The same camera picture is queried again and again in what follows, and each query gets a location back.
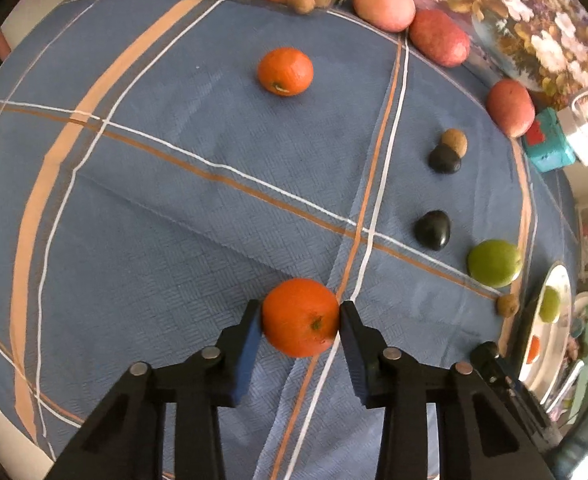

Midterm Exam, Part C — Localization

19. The oblong green fruit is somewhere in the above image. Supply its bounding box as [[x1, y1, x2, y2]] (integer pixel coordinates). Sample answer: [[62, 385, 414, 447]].
[[538, 286, 561, 324]]

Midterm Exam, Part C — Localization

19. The round green fruit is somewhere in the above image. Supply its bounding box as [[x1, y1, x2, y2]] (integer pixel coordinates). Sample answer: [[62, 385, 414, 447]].
[[466, 240, 523, 288]]

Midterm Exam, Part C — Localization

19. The small brown kiwi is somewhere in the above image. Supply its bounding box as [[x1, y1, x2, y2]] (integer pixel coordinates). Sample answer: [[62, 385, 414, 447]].
[[440, 128, 469, 158]]

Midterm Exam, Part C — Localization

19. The small orange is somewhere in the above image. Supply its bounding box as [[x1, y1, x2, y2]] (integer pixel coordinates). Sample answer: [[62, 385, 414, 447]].
[[257, 47, 315, 98]]

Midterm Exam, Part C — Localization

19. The silver metal bowl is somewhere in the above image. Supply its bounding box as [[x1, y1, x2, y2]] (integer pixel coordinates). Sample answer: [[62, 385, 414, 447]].
[[513, 262, 573, 404]]

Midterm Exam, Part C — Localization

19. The blue plaid tablecloth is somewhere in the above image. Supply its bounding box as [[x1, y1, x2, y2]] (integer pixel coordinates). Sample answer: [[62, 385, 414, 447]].
[[0, 0, 579, 460]]

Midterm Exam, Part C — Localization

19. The small dark plum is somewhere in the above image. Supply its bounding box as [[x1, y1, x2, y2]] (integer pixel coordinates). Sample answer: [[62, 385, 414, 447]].
[[428, 144, 461, 174]]

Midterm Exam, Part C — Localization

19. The teal house-shaped box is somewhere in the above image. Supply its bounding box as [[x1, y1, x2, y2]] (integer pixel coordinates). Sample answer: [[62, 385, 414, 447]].
[[522, 107, 576, 174]]

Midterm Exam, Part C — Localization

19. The large red apple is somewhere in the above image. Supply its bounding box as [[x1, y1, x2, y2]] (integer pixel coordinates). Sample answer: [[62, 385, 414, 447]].
[[486, 79, 536, 139]]

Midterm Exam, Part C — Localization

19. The middle red apple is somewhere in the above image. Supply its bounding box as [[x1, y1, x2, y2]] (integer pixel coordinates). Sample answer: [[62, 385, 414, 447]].
[[409, 9, 471, 67]]

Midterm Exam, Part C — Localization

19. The floral painting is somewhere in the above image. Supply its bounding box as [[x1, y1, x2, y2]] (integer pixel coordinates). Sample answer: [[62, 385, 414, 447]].
[[419, 0, 588, 110]]

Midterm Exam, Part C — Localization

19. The pale pink apple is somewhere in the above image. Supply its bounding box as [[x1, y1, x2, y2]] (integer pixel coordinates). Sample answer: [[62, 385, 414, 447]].
[[352, 0, 416, 34]]

